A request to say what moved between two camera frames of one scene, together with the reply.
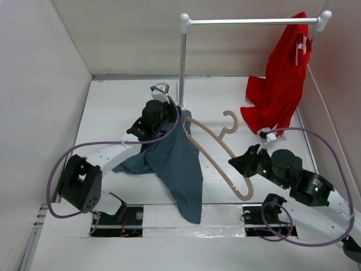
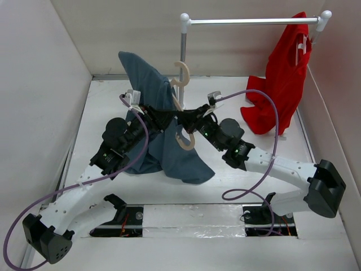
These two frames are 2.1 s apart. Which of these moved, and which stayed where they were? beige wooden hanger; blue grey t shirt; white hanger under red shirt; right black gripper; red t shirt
Moved: right black gripper; beige wooden hanger; blue grey t shirt
Stayed: white hanger under red shirt; red t shirt
